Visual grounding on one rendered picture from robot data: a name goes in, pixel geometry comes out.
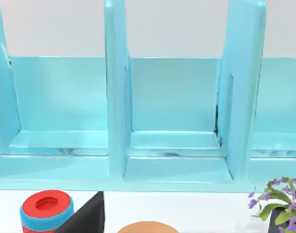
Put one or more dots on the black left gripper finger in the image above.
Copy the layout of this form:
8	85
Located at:
89	216

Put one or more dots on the brown bread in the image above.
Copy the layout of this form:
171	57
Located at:
148	228

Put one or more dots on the light blue rack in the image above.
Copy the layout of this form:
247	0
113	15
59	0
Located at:
65	102

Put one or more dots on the purple flowered plant in black pot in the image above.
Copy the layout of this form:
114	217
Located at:
284	206

